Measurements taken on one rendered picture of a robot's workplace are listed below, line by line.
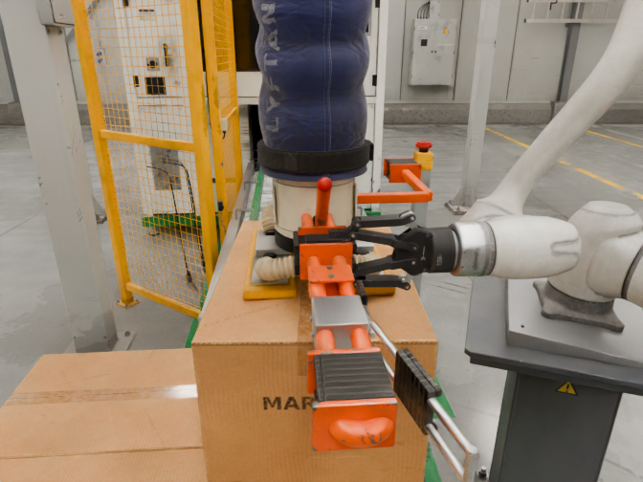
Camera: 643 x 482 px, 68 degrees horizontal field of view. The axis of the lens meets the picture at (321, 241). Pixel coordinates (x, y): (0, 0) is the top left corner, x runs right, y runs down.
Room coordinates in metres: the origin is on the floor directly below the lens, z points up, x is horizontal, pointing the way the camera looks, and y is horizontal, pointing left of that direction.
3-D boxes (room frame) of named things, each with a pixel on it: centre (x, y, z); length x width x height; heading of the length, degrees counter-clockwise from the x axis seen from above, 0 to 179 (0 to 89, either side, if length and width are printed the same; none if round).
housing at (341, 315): (0.50, -0.02, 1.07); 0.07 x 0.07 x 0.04; 5
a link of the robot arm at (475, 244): (0.72, -0.24, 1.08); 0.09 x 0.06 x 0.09; 4
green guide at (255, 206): (2.83, 0.42, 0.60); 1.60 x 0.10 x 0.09; 4
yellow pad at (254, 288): (0.96, 0.11, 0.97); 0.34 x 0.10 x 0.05; 5
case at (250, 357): (0.95, 0.01, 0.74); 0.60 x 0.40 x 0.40; 1
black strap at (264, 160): (0.97, 0.01, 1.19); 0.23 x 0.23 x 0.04
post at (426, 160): (1.95, -0.42, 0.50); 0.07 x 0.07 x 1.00; 4
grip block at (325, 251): (0.72, 0.00, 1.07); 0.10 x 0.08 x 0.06; 95
